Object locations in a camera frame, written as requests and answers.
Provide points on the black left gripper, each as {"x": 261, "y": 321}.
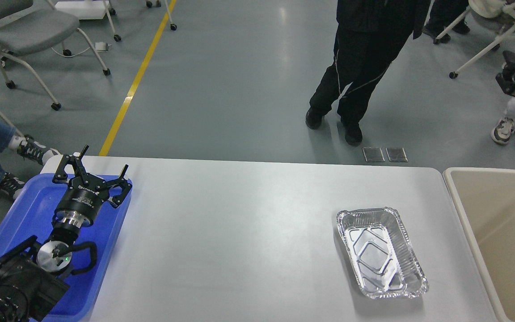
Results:
{"x": 84, "y": 197}

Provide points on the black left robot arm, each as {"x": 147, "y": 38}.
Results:
{"x": 56, "y": 240}

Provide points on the grey office chair right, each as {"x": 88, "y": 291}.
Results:
{"x": 497, "y": 16}

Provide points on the grey office chair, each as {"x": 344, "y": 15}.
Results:
{"x": 497, "y": 16}
{"x": 35, "y": 32}

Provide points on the black shoe far person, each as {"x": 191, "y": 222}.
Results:
{"x": 443, "y": 13}

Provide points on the white power adapter on floor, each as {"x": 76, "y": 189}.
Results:
{"x": 101, "y": 46}

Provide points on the beige plastic bin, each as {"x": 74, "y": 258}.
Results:
{"x": 484, "y": 199}

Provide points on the right metal floor plate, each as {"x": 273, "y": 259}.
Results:
{"x": 396, "y": 154}

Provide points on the metal floor plate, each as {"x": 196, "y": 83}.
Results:
{"x": 373, "y": 154}
{"x": 396, "y": 154}

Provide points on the person in black clothes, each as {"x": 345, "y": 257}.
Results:
{"x": 369, "y": 37}

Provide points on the left metal floor plate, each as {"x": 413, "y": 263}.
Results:
{"x": 373, "y": 154}

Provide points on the grey office chair left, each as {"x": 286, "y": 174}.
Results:
{"x": 35, "y": 32}

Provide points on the aluminium foil tray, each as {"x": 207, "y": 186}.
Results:
{"x": 381, "y": 254}

